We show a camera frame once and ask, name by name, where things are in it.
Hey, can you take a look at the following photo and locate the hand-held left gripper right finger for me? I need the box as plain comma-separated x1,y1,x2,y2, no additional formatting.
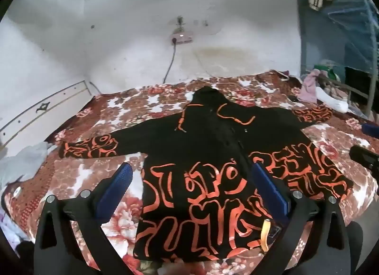
251,161,352,275

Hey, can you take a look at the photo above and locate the pink cloth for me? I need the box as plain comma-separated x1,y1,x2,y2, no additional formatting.
297,69,322,104

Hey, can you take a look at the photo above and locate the floral red and white blanket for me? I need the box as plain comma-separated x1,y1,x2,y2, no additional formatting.
0,69,379,275

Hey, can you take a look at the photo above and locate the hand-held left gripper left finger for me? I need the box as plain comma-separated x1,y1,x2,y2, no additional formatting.
33,162,134,275

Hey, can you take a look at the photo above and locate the white cloth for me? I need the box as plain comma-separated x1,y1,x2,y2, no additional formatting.
315,87,350,113

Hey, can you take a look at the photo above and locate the blue hanging cloth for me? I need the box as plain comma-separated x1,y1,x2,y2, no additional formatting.
297,0,379,86

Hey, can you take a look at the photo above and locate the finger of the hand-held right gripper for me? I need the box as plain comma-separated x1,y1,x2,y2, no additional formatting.
361,123,379,139
349,145,379,180

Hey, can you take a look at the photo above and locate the metal wall hook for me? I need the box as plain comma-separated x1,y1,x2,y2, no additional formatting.
174,16,188,34

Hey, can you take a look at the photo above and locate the grey power cable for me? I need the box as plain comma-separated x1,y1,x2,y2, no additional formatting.
162,42,178,85

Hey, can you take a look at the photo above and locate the light grey cloth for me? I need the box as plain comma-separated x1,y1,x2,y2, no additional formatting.
0,141,57,190

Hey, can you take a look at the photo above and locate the black hoodie with orange print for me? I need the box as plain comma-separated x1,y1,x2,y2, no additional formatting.
59,86,355,262

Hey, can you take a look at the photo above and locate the green packet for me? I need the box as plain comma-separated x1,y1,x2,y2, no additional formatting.
313,64,341,82

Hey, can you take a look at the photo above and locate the white bed headboard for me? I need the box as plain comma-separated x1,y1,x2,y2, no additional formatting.
0,80,101,152

